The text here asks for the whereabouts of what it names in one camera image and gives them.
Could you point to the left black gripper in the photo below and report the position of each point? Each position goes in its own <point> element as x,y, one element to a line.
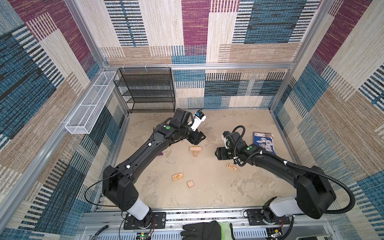
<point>196,137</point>

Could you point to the small square wood block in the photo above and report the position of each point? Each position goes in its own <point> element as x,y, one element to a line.
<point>190,184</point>

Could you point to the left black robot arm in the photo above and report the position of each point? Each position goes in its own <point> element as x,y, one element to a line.
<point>118,182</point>

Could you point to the dotted wood block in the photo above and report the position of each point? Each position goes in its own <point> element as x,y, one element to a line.
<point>178,176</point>
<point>232,167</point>

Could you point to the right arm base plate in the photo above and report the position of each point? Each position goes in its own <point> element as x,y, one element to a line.
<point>258,217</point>

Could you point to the dotted wood block front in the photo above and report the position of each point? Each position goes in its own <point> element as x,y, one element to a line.
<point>178,176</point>

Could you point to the black wire shelf rack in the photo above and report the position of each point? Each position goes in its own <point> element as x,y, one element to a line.
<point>147,90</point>

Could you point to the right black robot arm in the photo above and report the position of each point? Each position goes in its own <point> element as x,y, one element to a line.
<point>314,193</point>

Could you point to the blue printed package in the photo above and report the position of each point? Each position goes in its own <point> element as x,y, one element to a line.
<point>265,141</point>

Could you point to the black and green glove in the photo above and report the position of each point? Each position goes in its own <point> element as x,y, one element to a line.
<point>208,231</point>

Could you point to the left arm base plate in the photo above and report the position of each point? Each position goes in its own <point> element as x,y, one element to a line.
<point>152,220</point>

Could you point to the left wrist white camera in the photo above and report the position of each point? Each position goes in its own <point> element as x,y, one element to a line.
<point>199,117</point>

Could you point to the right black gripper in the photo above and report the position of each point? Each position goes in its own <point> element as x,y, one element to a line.
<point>221,155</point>

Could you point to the white wire mesh basket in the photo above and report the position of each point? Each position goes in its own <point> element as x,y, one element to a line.
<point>83,120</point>

